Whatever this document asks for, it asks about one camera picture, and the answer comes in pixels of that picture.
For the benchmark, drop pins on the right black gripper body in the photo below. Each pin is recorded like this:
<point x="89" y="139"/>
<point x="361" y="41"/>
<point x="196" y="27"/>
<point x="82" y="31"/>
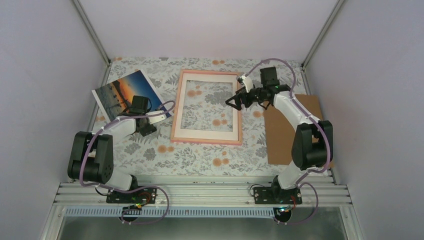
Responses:
<point x="249" y="101"/>

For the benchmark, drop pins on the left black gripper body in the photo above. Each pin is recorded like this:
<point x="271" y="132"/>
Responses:
<point x="145" y="131"/>

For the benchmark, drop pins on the white photo mat board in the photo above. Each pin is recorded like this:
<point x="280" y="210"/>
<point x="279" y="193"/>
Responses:
<point x="207" y="134"/>

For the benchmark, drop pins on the sunset photo print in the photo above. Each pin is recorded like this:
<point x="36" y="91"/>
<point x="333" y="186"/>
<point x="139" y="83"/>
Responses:
<point x="116" y="96"/>

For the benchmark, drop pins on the pink wooden picture frame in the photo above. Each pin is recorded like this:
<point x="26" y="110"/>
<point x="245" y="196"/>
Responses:
<point x="205" y="140"/>

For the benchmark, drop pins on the brown cardboard backing board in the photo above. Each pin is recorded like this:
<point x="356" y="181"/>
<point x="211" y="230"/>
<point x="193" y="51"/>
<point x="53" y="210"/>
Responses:
<point x="281" y="139"/>

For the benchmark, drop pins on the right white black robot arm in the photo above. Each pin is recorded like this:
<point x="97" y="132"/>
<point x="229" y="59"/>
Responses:
<point x="291" y="176"/>

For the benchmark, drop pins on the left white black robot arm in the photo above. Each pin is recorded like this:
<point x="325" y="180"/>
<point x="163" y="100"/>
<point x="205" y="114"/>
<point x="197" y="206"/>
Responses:
<point x="92" y="154"/>

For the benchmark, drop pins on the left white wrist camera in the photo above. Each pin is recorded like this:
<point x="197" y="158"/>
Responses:
<point x="156" y="116"/>

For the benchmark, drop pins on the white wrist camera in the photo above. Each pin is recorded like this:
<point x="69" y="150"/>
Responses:
<point x="246" y="82"/>
<point x="156" y="116"/>

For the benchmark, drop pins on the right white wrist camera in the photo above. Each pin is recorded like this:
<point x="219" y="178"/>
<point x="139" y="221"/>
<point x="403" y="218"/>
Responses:
<point x="246" y="82"/>

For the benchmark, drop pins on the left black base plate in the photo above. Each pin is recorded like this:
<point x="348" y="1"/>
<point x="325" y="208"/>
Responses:
<point x="132" y="196"/>

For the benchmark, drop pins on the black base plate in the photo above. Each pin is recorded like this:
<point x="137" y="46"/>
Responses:
<point x="132" y="196"/>
<point x="269" y="196"/>

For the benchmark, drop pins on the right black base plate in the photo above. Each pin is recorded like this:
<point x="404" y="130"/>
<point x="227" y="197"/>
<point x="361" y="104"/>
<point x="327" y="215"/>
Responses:
<point x="269" y="196"/>

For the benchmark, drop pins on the aluminium rail base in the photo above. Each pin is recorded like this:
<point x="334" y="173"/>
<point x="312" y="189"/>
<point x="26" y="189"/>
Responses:
<point x="201" y="196"/>

